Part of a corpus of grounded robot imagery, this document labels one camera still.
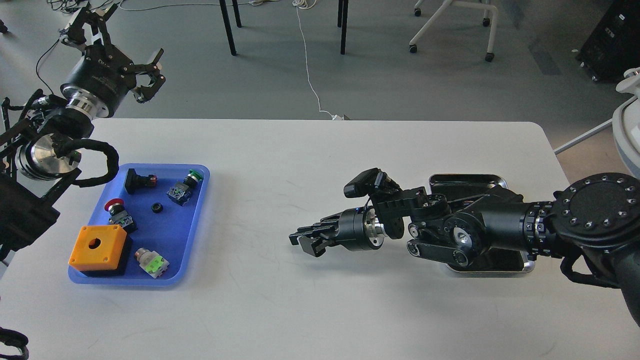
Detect small black gear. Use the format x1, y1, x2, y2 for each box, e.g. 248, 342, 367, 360
151, 202, 164, 214

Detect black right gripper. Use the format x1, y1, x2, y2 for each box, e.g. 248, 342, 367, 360
289, 208, 387, 258

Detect black table legs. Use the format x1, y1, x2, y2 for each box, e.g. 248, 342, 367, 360
215, 0, 318, 43

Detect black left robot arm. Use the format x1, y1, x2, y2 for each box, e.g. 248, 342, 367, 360
1, 0, 166, 269

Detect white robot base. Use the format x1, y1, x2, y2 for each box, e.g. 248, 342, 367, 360
554, 68, 640, 178

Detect grey green contact switch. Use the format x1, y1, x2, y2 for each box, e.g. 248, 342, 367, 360
134, 247, 170, 279

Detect white floor cable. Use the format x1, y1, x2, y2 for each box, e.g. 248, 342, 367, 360
292, 0, 346, 121

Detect blue plastic tray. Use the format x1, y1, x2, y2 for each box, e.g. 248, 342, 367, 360
67, 162, 211, 287

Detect orange industrial button box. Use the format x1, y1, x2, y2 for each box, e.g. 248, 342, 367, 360
68, 224, 133, 277

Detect black floor cable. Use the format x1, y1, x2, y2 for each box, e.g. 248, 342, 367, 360
35, 0, 126, 96

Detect black selector switch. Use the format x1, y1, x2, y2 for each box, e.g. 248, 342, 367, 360
124, 168, 158, 195

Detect white rolling chair base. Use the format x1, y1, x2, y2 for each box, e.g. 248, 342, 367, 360
407, 0, 500, 64

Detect green push button switch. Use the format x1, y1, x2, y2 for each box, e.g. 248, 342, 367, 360
166, 170, 204, 207

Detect red mushroom push button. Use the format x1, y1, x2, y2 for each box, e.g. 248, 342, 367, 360
103, 198, 138, 234

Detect black equipment case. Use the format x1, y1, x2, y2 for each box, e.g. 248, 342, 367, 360
576, 0, 640, 82

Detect shiny metal tray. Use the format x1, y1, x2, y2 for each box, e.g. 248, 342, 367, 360
429, 174, 536, 278

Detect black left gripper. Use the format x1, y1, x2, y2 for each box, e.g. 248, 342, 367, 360
59, 0, 167, 120

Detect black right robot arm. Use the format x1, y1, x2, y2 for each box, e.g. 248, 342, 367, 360
289, 168, 640, 322

